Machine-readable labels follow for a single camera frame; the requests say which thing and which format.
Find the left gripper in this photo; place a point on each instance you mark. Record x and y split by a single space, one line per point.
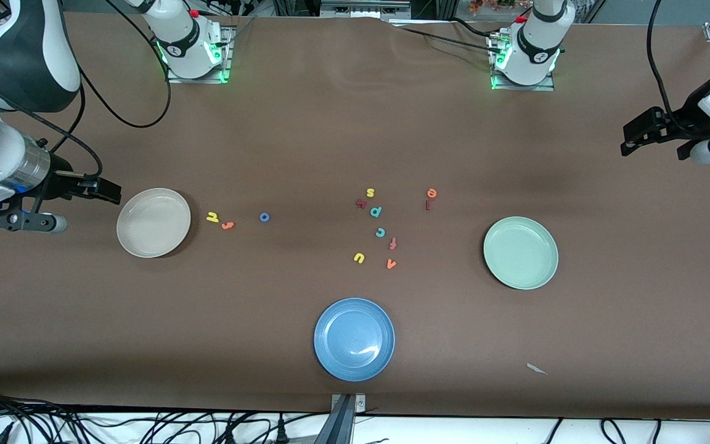
685 121

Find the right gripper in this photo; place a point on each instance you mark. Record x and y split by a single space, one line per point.
61 182

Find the beige brown plate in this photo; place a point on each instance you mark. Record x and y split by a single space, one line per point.
153 222

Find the pale green plate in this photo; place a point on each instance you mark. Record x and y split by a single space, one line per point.
521 253

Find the orange flower decoration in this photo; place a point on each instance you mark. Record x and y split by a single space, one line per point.
484 6

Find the brown table cover mat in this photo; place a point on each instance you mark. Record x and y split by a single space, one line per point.
330 123

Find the white paper scrap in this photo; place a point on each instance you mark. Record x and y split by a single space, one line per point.
537 369

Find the blue plate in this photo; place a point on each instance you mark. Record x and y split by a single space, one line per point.
354 339

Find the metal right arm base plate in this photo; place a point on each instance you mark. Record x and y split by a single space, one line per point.
198 80

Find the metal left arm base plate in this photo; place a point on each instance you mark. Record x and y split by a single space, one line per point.
524 88

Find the grey metal rail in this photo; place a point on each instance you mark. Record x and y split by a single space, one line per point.
361 9

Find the grey metal table bracket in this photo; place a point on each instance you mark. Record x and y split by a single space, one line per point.
338 431

